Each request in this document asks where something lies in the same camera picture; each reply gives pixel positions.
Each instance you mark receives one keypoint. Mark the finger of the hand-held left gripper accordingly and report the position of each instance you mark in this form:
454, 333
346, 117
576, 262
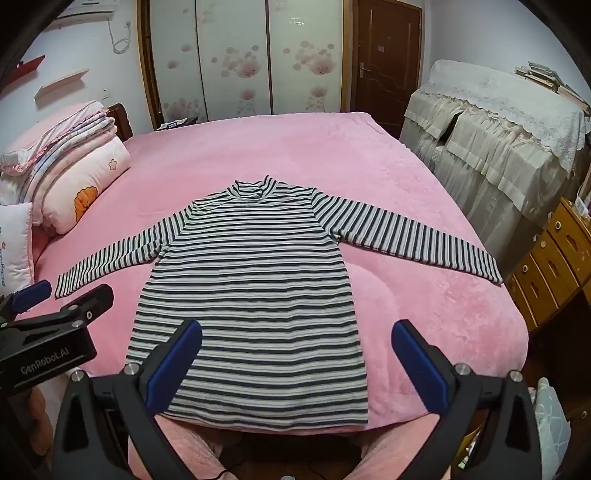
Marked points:
32, 293
92, 302

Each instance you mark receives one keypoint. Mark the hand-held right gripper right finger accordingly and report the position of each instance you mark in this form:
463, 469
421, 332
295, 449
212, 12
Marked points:
418, 364

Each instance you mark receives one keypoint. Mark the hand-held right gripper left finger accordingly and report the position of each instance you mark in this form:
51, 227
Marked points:
178, 364

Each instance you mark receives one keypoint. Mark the black white striped shirt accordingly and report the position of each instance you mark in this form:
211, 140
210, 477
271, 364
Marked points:
258, 300

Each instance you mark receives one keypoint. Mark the white embroidered pillow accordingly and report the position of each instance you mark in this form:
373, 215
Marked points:
16, 249

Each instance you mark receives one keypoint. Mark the person's pink trousers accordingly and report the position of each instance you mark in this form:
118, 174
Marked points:
194, 443

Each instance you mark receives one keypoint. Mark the pillow with orange print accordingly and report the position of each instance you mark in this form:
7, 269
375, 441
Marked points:
92, 180

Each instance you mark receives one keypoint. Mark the white plastic item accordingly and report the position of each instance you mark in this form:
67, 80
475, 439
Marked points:
551, 415

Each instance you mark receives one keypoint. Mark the pink frilled folded quilt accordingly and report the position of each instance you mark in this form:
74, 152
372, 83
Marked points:
60, 129

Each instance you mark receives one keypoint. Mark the wooden drawer cabinet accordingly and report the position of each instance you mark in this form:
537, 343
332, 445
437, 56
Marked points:
554, 267

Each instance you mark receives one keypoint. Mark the dark wooden headboard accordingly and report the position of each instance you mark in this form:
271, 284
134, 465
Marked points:
121, 121

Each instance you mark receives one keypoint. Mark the dark flat item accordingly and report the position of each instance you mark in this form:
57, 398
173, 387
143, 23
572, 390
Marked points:
178, 122

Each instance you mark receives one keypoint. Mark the pink fleece bed blanket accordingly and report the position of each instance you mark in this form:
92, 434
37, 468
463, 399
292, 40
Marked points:
346, 152

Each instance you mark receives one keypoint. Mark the cream lace covered furniture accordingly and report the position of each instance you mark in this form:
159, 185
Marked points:
498, 138

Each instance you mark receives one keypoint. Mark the floral sliding door wardrobe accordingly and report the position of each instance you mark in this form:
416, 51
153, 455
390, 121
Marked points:
231, 55

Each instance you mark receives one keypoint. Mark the white air conditioner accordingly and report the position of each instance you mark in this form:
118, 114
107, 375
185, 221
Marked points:
87, 7

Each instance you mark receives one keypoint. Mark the brown wooden door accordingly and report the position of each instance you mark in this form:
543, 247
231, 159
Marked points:
388, 55

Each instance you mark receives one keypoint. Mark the stack of books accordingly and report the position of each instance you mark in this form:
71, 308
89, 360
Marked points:
545, 76

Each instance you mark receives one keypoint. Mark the pink wooden wall shelf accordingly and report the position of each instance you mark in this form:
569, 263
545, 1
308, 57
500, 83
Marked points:
62, 83

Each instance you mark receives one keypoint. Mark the red wall shelf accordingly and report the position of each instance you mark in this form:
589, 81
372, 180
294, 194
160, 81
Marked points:
32, 64

